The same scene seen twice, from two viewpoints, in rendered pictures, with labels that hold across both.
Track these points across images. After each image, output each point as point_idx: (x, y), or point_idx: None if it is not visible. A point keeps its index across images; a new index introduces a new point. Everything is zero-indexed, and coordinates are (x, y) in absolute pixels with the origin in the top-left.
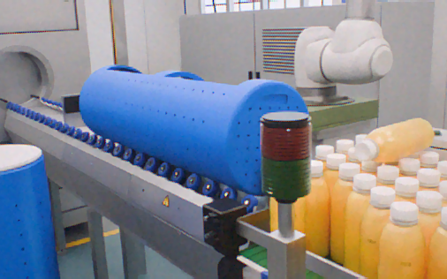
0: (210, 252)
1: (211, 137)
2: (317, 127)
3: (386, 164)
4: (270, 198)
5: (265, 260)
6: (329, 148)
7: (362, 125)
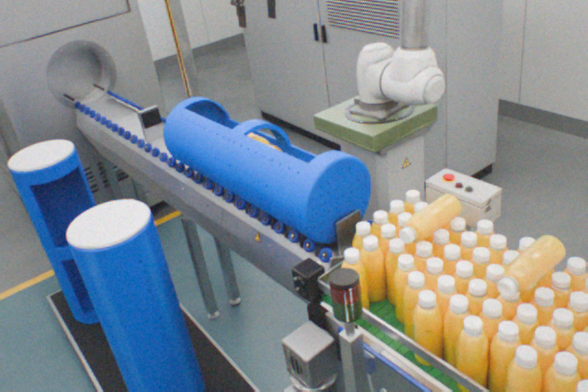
0: None
1: (292, 208)
2: (380, 147)
3: None
4: None
5: None
6: (384, 216)
7: (423, 130)
